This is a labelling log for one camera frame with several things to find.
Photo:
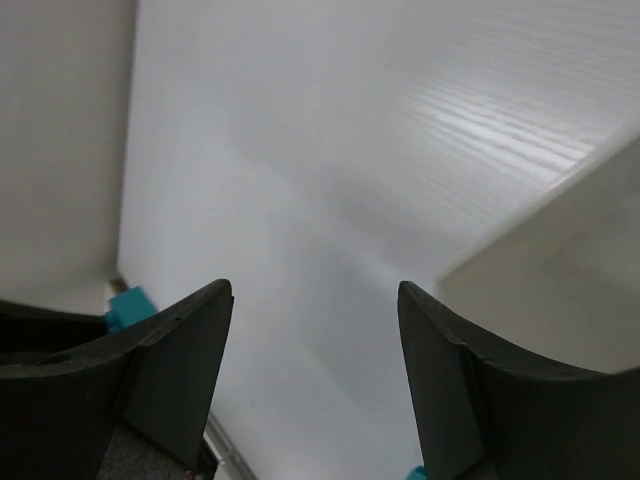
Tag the cyan curved lego brick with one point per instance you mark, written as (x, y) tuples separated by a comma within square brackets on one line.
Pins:
[(417, 473)]

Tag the aluminium rail front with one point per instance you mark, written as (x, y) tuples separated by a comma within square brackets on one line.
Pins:
[(231, 464)]

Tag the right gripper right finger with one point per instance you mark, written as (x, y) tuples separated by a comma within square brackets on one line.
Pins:
[(487, 408)]

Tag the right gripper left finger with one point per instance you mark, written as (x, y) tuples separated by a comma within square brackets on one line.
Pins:
[(154, 380)]

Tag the small cyan square lego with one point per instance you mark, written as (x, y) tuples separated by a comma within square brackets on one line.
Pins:
[(128, 308)]

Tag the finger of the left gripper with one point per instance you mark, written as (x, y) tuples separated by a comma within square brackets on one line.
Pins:
[(33, 335)]

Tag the white three-compartment tray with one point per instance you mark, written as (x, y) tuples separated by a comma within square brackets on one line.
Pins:
[(561, 276)]

